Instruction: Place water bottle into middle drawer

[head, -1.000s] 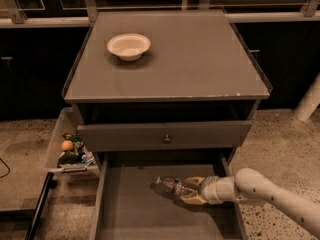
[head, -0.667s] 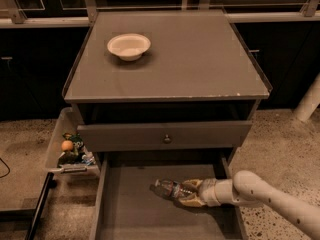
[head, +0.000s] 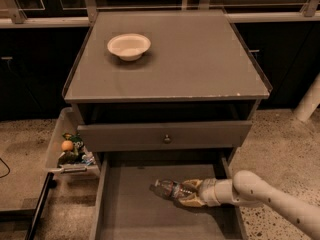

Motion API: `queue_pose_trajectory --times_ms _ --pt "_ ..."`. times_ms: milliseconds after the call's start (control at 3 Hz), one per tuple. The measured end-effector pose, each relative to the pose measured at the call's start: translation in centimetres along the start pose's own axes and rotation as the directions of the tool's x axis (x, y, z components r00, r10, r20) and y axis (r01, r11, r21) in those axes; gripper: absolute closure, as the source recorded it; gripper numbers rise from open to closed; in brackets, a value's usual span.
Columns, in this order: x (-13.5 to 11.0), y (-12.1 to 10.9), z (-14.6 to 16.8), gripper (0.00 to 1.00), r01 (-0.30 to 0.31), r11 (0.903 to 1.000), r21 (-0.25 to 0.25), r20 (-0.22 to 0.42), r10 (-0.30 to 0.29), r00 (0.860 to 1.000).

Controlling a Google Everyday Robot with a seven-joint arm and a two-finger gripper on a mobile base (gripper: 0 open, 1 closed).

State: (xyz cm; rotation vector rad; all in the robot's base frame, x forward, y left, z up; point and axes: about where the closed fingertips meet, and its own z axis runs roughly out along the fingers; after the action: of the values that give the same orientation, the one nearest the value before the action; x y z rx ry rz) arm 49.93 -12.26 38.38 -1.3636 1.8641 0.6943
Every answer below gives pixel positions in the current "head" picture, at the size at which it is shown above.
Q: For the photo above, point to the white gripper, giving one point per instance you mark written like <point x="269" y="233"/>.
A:
<point x="209" y="192"/>

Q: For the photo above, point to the clear plastic water bottle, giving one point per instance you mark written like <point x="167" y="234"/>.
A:
<point x="169" y="189"/>

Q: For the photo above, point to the white robot base leg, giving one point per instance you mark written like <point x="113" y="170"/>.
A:
<point x="309" y="102"/>

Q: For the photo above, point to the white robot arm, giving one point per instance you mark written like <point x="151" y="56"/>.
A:
<point x="248" y="189"/>

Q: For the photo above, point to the round metal drawer knob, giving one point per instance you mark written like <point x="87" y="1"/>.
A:
<point x="167" y="139"/>

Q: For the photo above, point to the grey top drawer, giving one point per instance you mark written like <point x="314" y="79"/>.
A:
<point x="149" y="136"/>

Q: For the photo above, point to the grey open middle drawer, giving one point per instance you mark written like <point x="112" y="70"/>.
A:
<point x="128" y="206"/>

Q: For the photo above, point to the grey wooden drawer cabinet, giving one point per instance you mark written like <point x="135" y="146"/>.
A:
<point x="197" y="69"/>

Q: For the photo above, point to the green snack bag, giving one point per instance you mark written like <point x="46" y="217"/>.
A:
<point x="74" y="156"/>

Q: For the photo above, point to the orange fruit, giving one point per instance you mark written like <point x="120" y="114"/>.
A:
<point x="67" y="145"/>

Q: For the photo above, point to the black metal bar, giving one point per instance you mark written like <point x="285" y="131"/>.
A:
<point x="39" y="207"/>

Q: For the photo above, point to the white paper bowl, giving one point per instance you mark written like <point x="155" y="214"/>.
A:
<point x="128" y="47"/>

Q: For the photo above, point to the metal railing frame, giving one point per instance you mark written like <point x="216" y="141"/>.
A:
<point x="48" y="12"/>

